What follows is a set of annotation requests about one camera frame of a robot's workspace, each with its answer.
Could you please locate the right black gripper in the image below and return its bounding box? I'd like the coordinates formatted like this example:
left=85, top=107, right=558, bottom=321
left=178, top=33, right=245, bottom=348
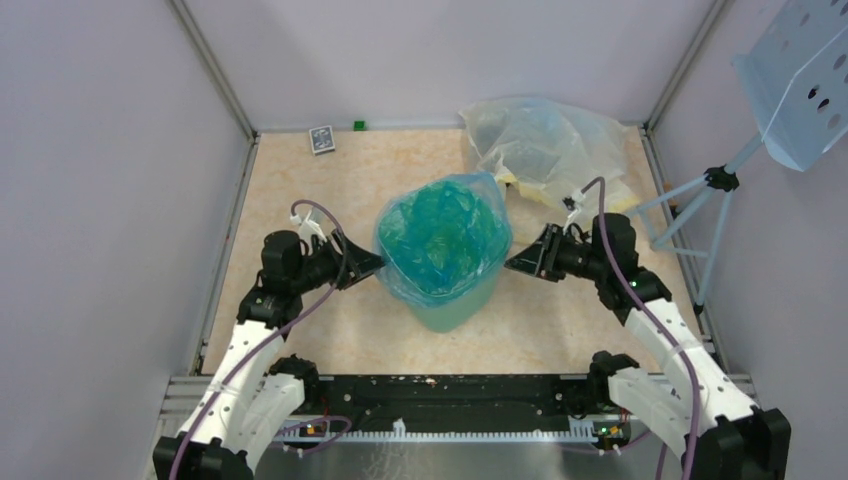
left=505, top=222, right=608, bottom=282

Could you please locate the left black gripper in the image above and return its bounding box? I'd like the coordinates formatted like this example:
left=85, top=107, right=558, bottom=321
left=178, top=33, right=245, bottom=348
left=291, top=227, right=388, bottom=293

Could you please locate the blue plastic trash bag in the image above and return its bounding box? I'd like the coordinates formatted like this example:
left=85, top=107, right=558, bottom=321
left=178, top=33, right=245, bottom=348
left=374, top=172, right=515, bottom=310

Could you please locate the green plastic trash bin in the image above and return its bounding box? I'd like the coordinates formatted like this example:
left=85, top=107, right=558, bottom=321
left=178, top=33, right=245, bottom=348
left=380, top=182, right=513, bottom=335

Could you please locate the clear yellow plastic bag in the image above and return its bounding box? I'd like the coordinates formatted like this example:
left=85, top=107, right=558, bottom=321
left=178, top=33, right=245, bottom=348
left=459, top=97, right=638, bottom=223

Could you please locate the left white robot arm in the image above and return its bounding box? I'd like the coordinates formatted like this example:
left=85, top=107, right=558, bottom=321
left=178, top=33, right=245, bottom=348
left=152, top=230, right=384, bottom=479

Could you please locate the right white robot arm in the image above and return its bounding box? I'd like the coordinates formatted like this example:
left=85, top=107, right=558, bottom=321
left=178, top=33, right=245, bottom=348
left=505, top=213, right=792, bottom=479

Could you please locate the playing card box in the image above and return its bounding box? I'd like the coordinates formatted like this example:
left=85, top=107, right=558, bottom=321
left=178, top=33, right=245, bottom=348
left=308, top=125, right=336, bottom=156

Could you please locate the light blue tripod stand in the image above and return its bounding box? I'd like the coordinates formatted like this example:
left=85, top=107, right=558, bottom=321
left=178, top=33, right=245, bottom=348
left=626, top=134, right=763, bottom=316

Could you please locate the perforated light blue panel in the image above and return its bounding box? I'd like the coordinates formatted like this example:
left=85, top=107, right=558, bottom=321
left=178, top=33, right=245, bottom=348
left=733, top=0, right=847, bottom=172

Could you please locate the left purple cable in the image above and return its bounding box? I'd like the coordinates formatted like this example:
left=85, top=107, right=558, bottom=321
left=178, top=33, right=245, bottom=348
left=168, top=199, right=356, bottom=480

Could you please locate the purple cable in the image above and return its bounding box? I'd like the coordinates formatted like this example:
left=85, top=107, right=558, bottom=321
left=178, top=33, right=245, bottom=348
left=579, top=176, right=704, bottom=480
left=168, top=199, right=356, bottom=480

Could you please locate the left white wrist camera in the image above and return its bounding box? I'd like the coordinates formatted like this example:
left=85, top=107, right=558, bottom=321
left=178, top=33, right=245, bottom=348
left=290, top=208, right=327, bottom=245

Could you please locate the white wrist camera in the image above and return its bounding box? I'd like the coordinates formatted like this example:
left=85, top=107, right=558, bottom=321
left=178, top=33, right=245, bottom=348
left=290, top=208, right=327, bottom=245
left=562, top=189, right=585, bottom=227

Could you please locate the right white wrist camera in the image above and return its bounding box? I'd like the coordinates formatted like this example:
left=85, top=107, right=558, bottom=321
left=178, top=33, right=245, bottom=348
left=562, top=189, right=585, bottom=227

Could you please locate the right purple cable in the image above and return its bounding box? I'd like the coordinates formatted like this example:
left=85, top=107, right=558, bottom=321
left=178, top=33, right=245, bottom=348
left=579, top=176, right=704, bottom=480

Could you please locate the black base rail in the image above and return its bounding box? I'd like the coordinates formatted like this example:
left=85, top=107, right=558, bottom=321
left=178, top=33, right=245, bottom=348
left=294, top=374, right=633, bottom=438

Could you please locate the white toothed cable strip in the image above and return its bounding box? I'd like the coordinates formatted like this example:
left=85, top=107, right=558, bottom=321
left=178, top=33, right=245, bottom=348
left=182, top=417, right=598, bottom=444

